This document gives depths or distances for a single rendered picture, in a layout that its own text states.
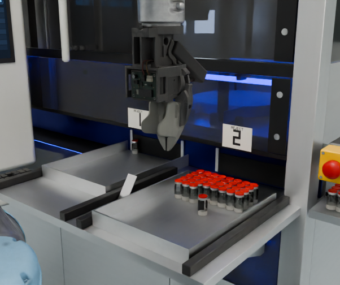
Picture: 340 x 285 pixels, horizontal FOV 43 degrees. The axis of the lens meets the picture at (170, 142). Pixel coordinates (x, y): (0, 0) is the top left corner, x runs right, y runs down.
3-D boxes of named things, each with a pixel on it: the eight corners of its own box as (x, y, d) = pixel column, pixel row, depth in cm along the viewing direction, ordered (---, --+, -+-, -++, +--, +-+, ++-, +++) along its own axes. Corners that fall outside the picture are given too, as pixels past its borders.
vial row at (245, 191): (188, 189, 113) (188, 173, 111) (249, 208, 102) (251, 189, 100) (183, 192, 111) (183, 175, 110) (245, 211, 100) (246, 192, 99)
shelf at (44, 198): (117, 152, 152) (117, 147, 151) (313, 204, 109) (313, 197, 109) (-13, 194, 116) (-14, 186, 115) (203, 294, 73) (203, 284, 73)
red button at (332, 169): (326, 173, 97) (327, 156, 96) (344, 177, 95) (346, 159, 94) (319, 178, 94) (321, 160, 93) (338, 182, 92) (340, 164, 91)
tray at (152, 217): (187, 181, 119) (188, 169, 118) (275, 206, 103) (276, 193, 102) (92, 225, 94) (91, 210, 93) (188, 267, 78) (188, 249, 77)
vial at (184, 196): (184, 197, 108) (185, 179, 107) (192, 199, 107) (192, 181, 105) (179, 199, 106) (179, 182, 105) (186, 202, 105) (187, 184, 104)
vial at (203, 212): (201, 211, 100) (201, 194, 99) (209, 214, 99) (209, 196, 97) (195, 214, 98) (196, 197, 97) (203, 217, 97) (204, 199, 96)
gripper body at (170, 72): (124, 101, 72) (122, 25, 69) (158, 94, 78) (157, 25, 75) (160, 107, 67) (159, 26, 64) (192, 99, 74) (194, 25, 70)
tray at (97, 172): (127, 150, 148) (127, 140, 147) (188, 165, 132) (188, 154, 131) (42, 176, 123) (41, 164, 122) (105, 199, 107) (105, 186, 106)
